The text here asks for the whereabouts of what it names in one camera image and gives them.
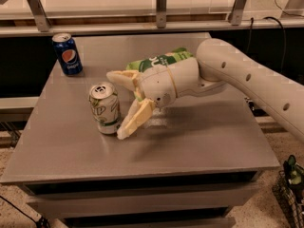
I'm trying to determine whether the black cable on floor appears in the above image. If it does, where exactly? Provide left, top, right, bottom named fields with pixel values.
left=0, top=195, right=51, bottom=228

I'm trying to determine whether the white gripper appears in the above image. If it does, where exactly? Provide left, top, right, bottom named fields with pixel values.
left=106, top=67, right=177, bottom=140

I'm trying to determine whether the metal bracket right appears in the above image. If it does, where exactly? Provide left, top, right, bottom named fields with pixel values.
left=228, top=0, right=247, bottom=26

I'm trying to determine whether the metal bracket middle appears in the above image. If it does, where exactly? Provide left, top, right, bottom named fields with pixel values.
left=156, top=0, right=167, bottom=29

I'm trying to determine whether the white green 7up can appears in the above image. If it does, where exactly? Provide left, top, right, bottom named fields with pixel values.
left=88, top=82, right=122, bottom=135

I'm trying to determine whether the metal bracket left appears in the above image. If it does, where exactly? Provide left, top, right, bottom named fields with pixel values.
left=27, top=0, right=50, bottom=32

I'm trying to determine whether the green snack bag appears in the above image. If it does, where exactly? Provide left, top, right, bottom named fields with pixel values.
left=125, top=47, right=196, bottom=103

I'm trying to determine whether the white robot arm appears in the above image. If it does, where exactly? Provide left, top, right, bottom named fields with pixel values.
left=106, top=38, right=304, bottom=142

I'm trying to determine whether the metal bracket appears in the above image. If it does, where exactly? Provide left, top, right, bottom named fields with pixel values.
left=156, top=0, right=167, bottom=29
left=27, top=0, right=50, bottom=32
left=228, top=0, right=247, bottom=26

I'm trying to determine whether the black wire basket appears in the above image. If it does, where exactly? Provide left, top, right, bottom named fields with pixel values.
left=272, top=155, right=304, bottom=228

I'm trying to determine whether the black hanging cable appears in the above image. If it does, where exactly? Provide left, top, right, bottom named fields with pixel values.
left=245, top=0, right=304, bottom=78

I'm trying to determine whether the grey drawer cabinet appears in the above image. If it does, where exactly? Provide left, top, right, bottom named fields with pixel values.
left=1, top=33, right=278, bottom=228

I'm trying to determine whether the blue Pepsi can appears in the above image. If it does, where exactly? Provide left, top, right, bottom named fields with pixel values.
left=52, top=33, right=83, bottom=76

